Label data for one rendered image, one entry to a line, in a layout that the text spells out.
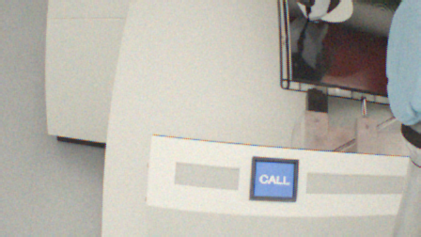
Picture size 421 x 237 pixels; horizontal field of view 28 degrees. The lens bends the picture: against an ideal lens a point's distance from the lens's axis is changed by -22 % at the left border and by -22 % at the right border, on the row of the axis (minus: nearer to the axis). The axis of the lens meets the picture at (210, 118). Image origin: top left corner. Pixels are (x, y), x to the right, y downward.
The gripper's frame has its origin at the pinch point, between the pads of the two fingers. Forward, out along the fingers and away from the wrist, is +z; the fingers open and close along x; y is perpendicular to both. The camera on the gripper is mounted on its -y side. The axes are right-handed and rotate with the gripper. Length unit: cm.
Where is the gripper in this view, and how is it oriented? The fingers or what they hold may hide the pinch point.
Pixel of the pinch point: (308, 15)
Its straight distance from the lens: 137.0
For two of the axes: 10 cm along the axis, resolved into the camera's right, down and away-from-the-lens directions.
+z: -1.0, 5.5, 8.3
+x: -8.3, -5.0, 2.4
